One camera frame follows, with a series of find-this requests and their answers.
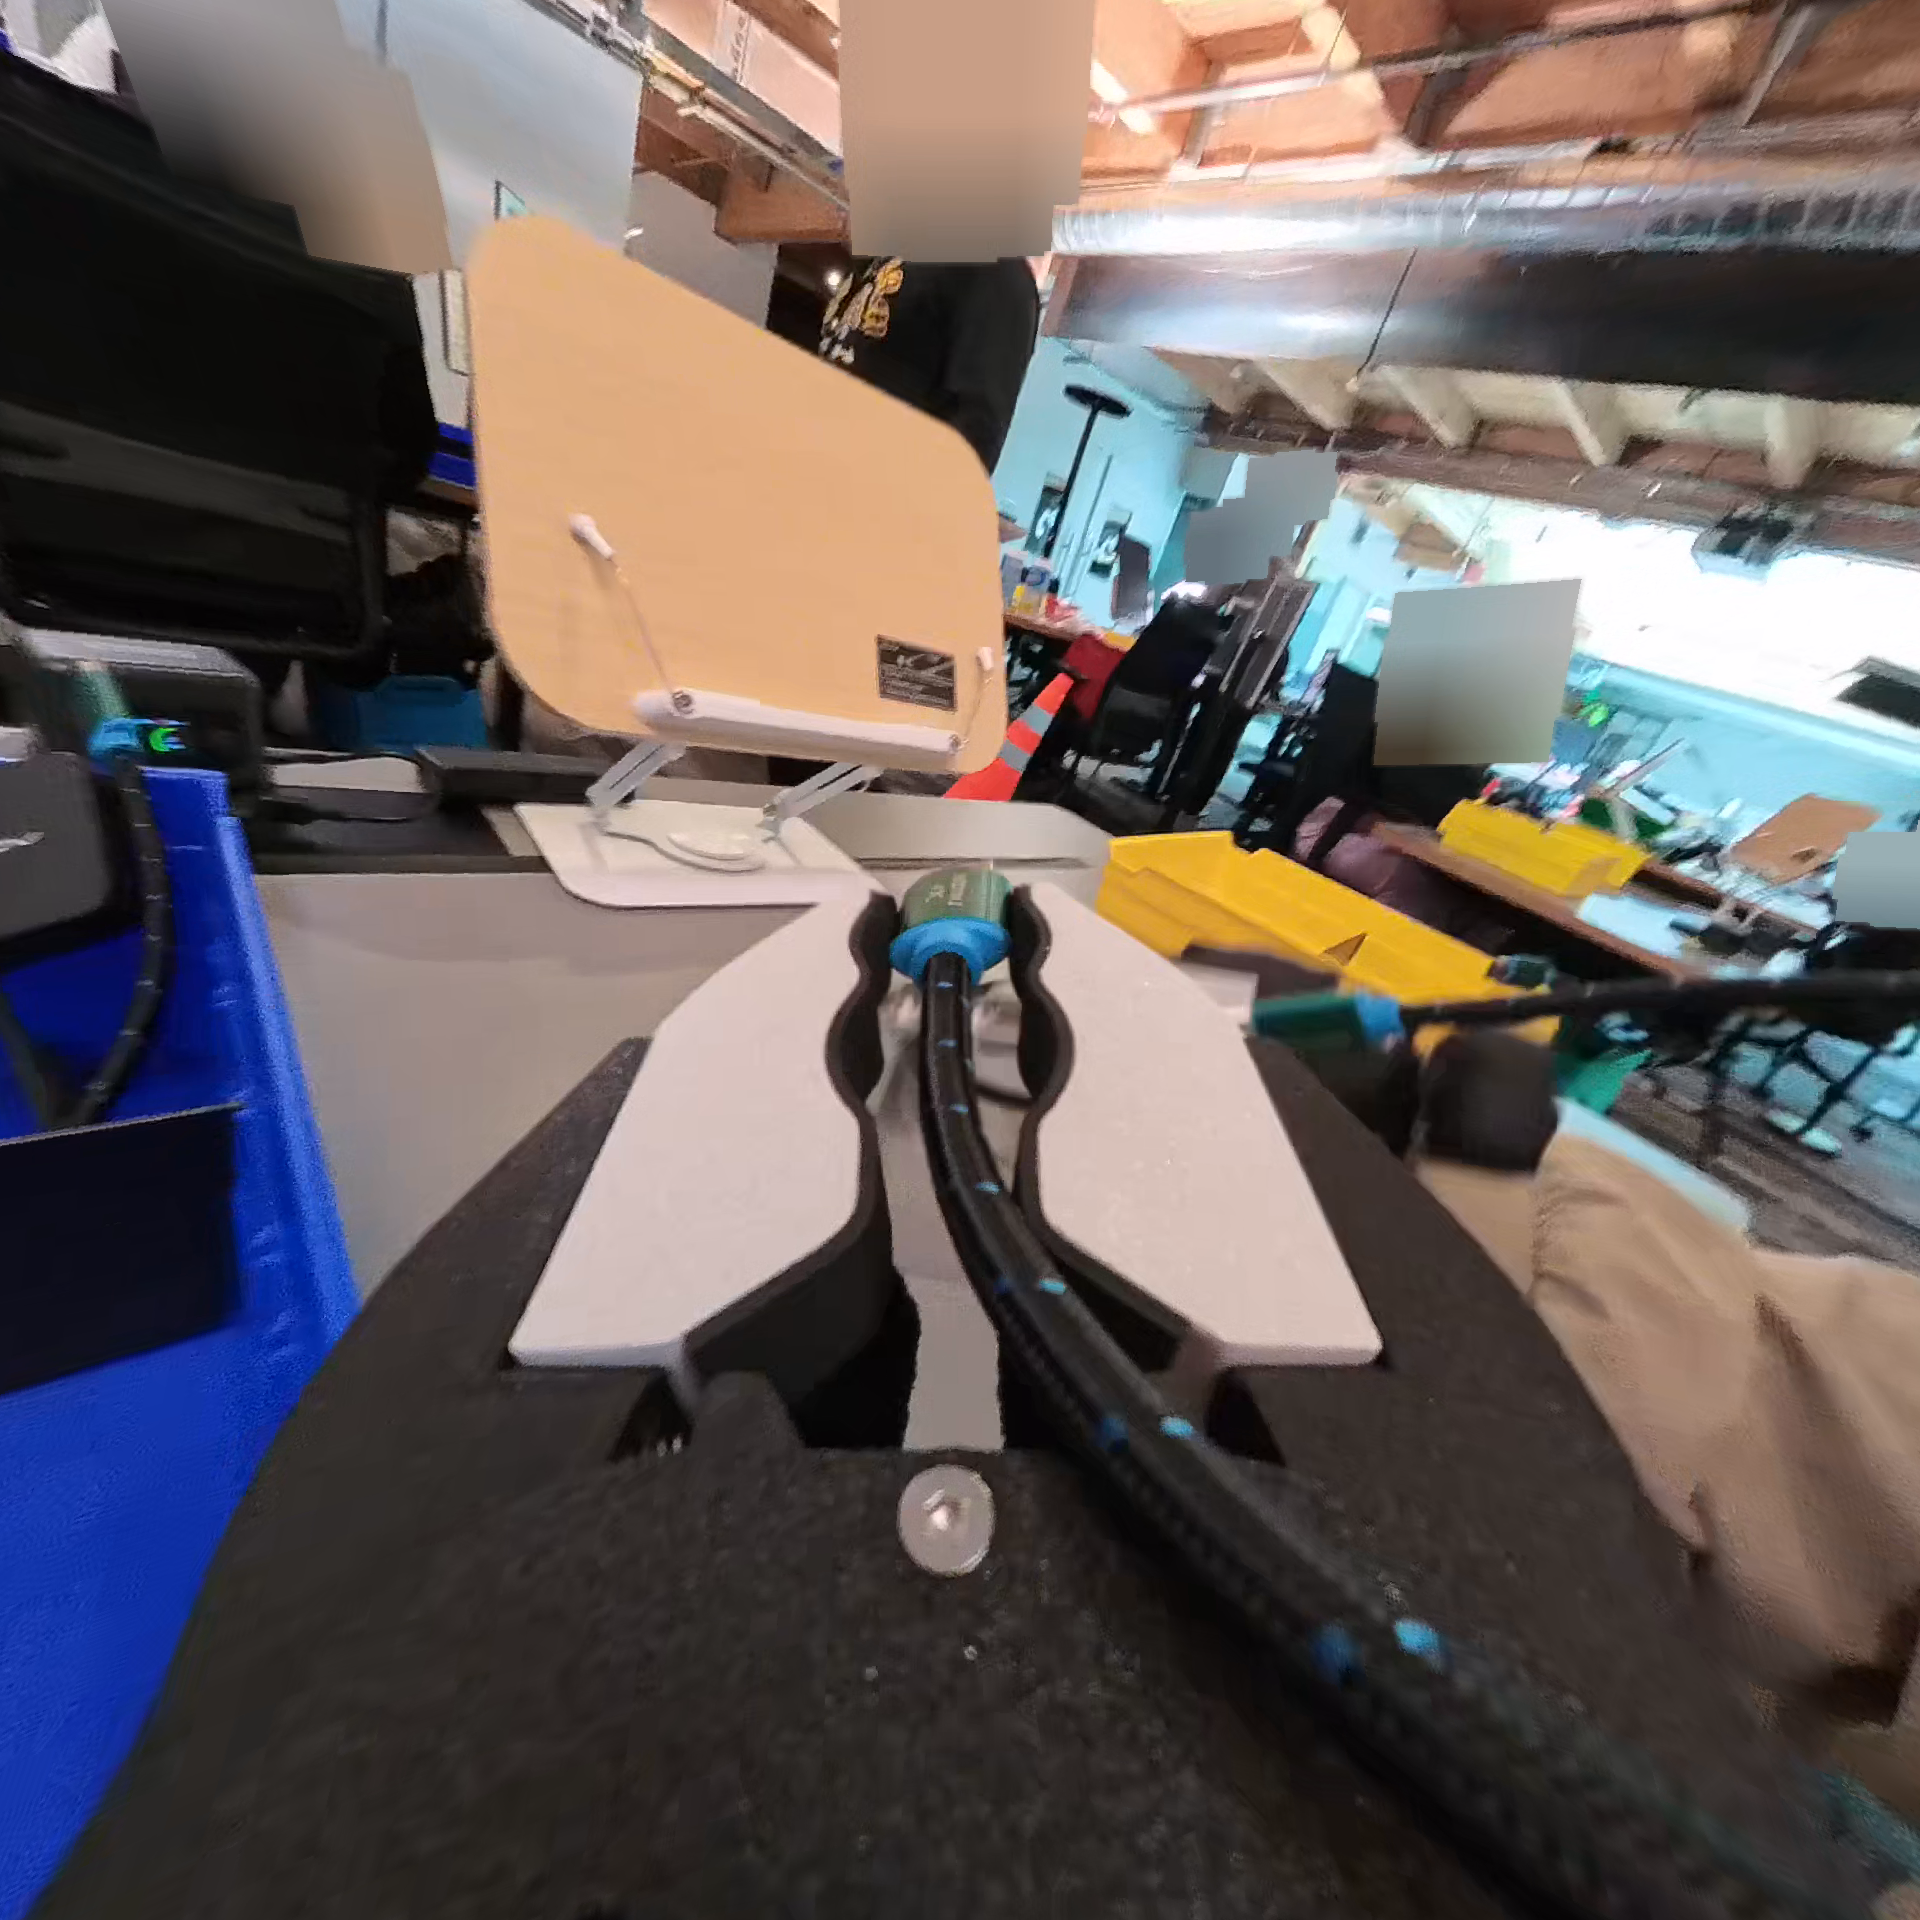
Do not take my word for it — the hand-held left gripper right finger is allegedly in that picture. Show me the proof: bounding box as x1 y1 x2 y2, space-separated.
1008 882 1383 1448

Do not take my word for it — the blue bin with black divider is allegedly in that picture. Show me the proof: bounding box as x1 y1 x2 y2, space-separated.
0 757 362 1920

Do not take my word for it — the yellow bin with black divider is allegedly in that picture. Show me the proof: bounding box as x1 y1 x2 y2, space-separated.
1098 829 1562 1045

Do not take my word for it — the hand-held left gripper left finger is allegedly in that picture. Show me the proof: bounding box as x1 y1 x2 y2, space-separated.
511 891 922 1443

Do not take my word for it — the black floor lamp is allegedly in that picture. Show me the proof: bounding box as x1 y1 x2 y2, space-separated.
1064 382 1146 601

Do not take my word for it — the orange traffic cone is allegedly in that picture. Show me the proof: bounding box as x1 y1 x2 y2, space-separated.
945 672 1075 805

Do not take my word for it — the black braided HDMI cable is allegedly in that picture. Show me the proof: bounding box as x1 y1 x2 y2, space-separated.
886 861 1920 1920
0 667 190 1128

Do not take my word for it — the silver ceiling duct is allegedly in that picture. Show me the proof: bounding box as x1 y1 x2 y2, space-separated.
1050 176 1920 261

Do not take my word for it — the small yellow bin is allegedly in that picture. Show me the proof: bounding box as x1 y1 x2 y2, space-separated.
1438 799 1652 896

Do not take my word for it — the purple cloth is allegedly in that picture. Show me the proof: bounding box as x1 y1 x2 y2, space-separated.
1297 795 1449 902

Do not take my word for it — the wooden board book stand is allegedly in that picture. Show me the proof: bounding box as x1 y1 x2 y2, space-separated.
1727 795 1883 888
470 215 1008 911

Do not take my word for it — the blue bag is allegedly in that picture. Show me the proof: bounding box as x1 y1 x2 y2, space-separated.
307 674 496 752

